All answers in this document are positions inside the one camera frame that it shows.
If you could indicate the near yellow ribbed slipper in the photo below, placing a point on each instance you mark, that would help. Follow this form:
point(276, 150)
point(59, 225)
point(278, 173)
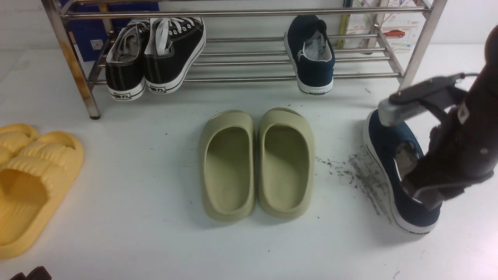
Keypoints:
point(33, 185)

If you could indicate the right olive green slipper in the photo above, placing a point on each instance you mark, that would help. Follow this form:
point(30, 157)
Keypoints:
point(287, 156)

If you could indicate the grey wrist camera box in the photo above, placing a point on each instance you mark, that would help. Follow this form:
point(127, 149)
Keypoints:
point(412, 103)

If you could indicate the dark object bottom edge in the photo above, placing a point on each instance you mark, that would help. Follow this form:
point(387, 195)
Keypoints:
point(39, 273)

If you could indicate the black canvas sneaker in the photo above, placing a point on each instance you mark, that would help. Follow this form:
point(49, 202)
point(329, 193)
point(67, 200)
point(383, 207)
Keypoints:
point(173, 46)
point(124, 63)

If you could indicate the yellow ribbed slipper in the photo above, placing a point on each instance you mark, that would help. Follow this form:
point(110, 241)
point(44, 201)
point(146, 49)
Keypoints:
point(15, 137)
point(33, 185)

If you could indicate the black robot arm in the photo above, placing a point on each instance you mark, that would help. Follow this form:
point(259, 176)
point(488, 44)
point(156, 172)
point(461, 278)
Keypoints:
point(487, 78)

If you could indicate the blue box behind rack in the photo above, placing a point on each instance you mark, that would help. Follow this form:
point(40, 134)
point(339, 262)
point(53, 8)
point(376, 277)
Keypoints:
point(90, 35)

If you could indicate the stainless steel shoe rack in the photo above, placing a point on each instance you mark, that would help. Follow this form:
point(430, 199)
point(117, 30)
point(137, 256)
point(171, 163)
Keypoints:
point(358, 56)

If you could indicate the left olive green slipper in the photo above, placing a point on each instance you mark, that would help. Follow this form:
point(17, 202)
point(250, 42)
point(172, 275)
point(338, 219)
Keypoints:
point(226, 160)

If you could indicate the far yellow ribbed slipper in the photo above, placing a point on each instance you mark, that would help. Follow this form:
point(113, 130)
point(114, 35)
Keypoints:
point(15, 137)

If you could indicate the right black canvas sneaker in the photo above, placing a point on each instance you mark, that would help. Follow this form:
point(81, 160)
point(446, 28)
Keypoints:
point(173, 46)

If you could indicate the printed paper poster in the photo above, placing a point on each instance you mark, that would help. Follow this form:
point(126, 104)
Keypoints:
point(401, 30)

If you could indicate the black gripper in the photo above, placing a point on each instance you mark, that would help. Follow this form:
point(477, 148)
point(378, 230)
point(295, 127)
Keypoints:
point(462, 152)

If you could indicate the olive green slipper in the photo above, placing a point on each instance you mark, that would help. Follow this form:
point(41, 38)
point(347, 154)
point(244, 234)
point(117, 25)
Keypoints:
point(226, 160)
point(287, 156)

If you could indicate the navy slip-on shoe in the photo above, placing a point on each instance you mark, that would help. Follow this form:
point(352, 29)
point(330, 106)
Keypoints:
point(311, 54)
point(396, 150)

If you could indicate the left black canvas sneaker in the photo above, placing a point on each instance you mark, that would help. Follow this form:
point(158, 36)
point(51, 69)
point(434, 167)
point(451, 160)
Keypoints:
point(124, 63)

